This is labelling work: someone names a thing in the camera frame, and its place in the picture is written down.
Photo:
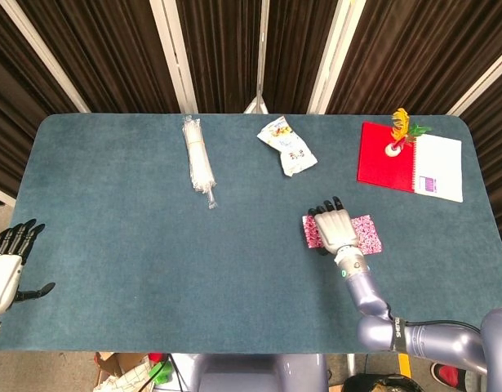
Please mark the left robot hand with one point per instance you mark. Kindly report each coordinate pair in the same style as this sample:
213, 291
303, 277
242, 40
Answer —
3, 277

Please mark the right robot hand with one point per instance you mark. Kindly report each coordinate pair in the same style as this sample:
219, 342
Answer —
336, 228

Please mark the pink patterned card stack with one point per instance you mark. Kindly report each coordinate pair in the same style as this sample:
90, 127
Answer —
369, 232
311, 232

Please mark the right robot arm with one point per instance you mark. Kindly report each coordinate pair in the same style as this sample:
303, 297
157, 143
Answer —
365, 294

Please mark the red cover spiral notebook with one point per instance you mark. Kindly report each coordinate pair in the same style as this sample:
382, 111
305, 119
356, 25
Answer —
381, 167

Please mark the white snack bag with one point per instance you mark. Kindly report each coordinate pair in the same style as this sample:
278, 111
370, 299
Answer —
289, 149

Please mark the white round pen holder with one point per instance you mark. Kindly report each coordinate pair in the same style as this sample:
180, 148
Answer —
392, 151

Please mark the red feather pen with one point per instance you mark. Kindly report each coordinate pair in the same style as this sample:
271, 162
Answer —
405, 142

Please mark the yellow feather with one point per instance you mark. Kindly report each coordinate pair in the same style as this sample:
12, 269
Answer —
399, 122

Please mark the green feather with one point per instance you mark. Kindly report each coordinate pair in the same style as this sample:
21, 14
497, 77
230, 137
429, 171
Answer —
421, 130

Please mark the blue felt table cloth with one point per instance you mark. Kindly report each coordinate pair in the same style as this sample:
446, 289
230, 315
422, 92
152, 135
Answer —
152, 265

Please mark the cardboard box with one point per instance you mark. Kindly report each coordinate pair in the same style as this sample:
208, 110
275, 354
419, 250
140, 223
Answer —
120, 375

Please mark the clear wrapped straw bundle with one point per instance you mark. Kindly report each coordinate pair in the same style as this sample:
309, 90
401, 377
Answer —
199, 159

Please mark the grey robot torso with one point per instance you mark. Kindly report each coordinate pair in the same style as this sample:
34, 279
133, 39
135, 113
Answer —
254, 375

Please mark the green plastic object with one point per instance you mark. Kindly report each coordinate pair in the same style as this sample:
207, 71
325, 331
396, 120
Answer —
161, 372

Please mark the dark brown curtain panel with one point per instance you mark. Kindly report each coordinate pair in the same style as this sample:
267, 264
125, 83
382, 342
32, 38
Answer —
222, 53
112, 53
14, 81
499, 143
418, 53
295, 49

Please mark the white partition post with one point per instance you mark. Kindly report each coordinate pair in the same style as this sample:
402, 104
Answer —
479, 85
335, 57
262, 49
176, 57
47, 57

